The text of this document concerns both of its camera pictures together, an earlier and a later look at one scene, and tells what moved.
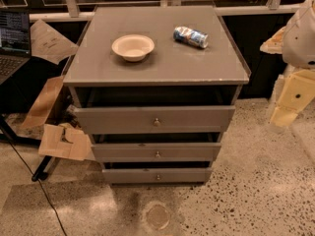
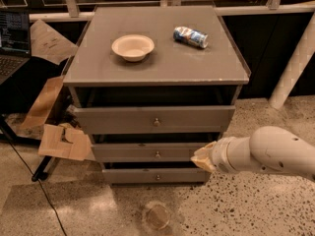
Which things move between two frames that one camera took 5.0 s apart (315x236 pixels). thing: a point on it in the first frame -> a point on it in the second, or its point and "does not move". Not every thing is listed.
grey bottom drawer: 157,175 does not move
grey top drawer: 149,120 does not move
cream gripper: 299,39 -> 220,156
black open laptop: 15,42 does not move
